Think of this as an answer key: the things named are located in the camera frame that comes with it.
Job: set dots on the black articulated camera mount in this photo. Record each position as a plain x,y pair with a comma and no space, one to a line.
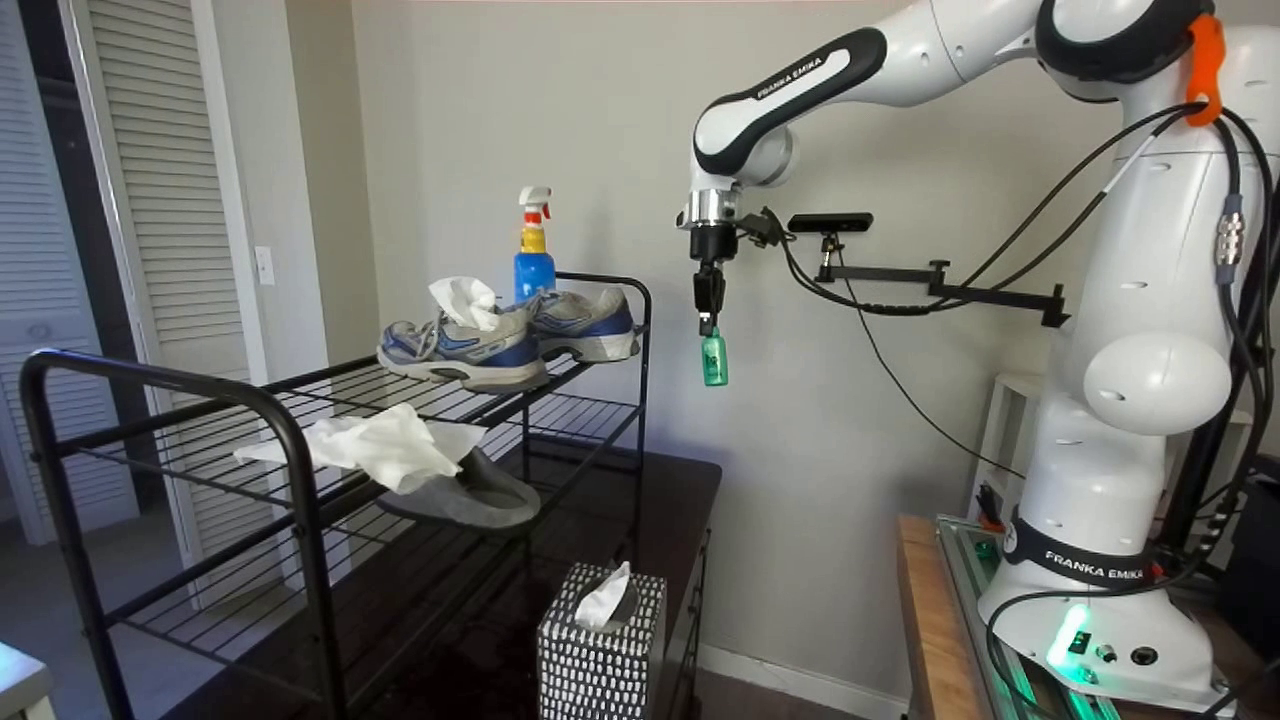
935,282

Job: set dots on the white tissue in box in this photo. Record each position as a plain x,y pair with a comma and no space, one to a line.
603,595

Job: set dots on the grey slipper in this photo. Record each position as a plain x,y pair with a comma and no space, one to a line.
472,500

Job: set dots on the black control box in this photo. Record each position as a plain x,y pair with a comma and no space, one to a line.
1258,560

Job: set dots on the white paper towel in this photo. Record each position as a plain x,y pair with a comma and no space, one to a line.
385,445

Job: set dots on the small green plastic bottle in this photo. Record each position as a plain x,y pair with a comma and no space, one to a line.
713,363

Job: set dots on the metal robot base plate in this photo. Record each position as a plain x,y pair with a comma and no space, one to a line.
1013,654

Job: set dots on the black stereo camera bar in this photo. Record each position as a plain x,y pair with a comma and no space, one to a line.
831,223

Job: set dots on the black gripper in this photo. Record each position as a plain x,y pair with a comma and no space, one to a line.
710,245

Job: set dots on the black metal shoe rack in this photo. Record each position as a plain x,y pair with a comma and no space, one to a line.
306,532

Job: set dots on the white louvered closet door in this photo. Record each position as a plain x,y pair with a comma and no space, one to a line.
160,200

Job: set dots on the light wooden robot table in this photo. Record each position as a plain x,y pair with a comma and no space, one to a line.
935,624

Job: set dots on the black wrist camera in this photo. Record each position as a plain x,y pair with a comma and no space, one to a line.
762,226

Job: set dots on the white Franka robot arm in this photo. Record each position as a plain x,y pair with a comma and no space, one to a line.
1144,266

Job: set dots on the white light switch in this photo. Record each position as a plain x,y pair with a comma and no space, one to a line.
265,266

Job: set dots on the grey blue sneaker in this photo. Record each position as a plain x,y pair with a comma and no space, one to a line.
587,323
453,351

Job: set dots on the white tissue in shoe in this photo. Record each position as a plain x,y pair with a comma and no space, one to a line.
463,302

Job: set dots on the black white patterned tissue box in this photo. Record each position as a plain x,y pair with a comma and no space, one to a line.
603,665

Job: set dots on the blue stain remover spray bottle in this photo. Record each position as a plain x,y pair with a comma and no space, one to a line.
533,266

